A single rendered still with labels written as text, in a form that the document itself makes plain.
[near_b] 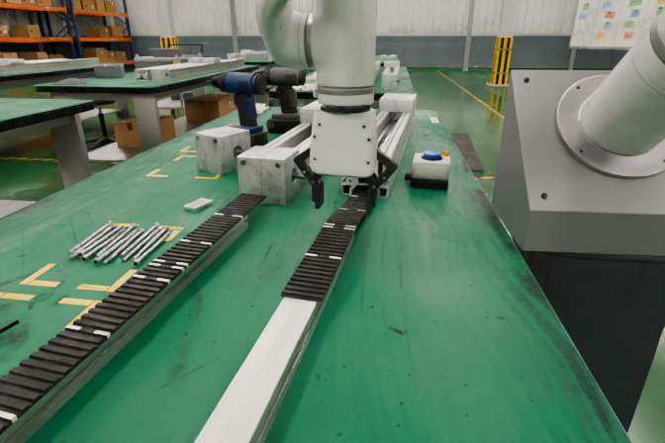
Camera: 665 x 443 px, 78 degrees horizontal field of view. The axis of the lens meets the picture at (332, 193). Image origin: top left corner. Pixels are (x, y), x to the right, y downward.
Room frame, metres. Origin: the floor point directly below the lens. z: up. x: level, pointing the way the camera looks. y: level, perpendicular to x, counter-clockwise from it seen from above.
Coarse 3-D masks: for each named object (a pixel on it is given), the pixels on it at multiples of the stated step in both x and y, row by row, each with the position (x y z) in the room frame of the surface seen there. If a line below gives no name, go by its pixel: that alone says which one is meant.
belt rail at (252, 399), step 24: (288, 312) 0.38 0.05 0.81; (312, 312) 0.38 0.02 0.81; (264, 336) 0.34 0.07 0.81; (288, 336) 0.34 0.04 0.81; (264, 360) 0.31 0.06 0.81; (288, 360) 0.31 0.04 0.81; (240, 384) 0.28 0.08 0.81; (264, 384) 0.28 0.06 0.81; (288, 384) 0.30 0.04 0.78; (216, 408) 0.25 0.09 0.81; (240, 408) 0.25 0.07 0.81; (264, 408) 0.25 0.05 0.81; (216, 432) 0.23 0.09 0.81; (240, 432) 0.23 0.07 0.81; (264, 432) 0.25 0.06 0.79
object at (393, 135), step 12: (384, 120) 1.26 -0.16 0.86; (396, 120) 1.37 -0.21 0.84; (408, 120) 1.24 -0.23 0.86; (384, 132) 1.24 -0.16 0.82; (396, 132) 1.05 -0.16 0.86; (408, 132) 1.30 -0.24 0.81; (384, 144) 1.03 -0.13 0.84; (396, 144) 0.92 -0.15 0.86; (396, 156) 0.93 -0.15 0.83; (384, 168) 0.80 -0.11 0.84; (348, 180) 0.82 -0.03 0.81; (360, 180) 0.83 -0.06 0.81; (348, 192) 0.83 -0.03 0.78; (384, 192) 0.83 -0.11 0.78
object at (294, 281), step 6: (288, 282) 0.43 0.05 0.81; (294, 282) 0.43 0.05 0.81; (300, 282) 0.43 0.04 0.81; (306, 282) 0.43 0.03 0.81; (312, 282) 0.43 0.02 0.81; (318, 282) 0.43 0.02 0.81; (324, 282) 0.43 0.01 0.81; (330, 282) 0.43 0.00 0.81; (312, 288) 0.42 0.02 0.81; (318, 288) 0.42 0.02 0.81; (324, 288) 0.42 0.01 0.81
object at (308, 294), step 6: (288, 288) 0.42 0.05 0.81; (294, 288) 0.42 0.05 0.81; (300, 288) 0.42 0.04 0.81; (306, 288) 0.42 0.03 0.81; (282, 294) 0.41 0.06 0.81; (288, 294) 0.41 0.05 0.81; (294, 294) 0.41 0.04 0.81; (300, 294) 0.41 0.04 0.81; (306, 294) 0.41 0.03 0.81; (312, 294) 0.41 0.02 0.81; (318, 294) 0.41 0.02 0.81; (324, 294) 0.41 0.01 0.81; (312, 300) 0.40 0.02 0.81; (318, 300) 0.40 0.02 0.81
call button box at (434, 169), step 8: (416, 160) 0.87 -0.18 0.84; (424, 160) 0.87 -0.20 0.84; (432, 160) 0.87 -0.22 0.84; (440, 160) 0.87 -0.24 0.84; (448, 160) 0.87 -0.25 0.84; (416, 168) 0.86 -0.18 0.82; (424, 168) 0.86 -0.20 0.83; (432, 168) 0.85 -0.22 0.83; (440, 168) 0.85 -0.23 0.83; (448, 168) 0.85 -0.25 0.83; (408, 176) 0.90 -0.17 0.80; (416, 176) 0.86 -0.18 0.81; (424, 176) 0.86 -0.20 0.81; (432, 176) 0.85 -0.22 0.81; (440, 176) 0.85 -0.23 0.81; (448, 176) 0.85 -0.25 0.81; (416, 184) 0.86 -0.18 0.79; (424, 184) 0.86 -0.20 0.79; (432, 184) 0.85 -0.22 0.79; (440, 184) 0.85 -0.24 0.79
